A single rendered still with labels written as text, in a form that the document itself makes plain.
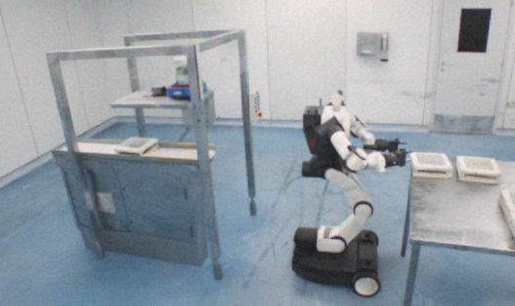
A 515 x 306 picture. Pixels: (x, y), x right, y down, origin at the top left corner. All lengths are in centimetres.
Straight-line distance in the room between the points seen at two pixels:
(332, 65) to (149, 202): 374
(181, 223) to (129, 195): 47
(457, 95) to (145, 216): 465
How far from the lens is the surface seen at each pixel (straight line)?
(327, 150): 255
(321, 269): 290
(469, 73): 613
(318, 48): 593
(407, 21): 588
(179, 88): 265
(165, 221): 314
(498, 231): 220
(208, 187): 266
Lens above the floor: 200
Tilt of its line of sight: 22 degrees down
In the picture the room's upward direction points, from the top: 3 degrees counter-clockwise
